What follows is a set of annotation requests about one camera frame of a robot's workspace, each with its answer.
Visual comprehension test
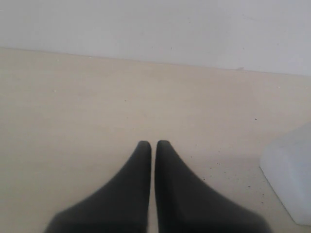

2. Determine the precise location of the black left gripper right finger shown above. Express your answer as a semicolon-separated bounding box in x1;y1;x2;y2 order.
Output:
155;140;271;233

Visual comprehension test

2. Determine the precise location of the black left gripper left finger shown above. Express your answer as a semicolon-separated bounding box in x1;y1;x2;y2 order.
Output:
45;141;152;233

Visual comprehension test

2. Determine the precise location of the white mannequin head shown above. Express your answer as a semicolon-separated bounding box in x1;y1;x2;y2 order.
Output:
260;123;311;225

